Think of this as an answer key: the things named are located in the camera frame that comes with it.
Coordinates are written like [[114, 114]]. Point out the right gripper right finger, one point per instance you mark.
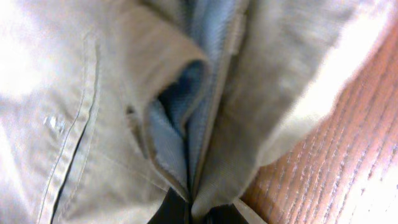
[[225, 214]]

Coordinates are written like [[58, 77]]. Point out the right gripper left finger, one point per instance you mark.
[[173, 210]]

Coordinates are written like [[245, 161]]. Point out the khaki cotton shorts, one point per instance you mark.
[[105, 105]]

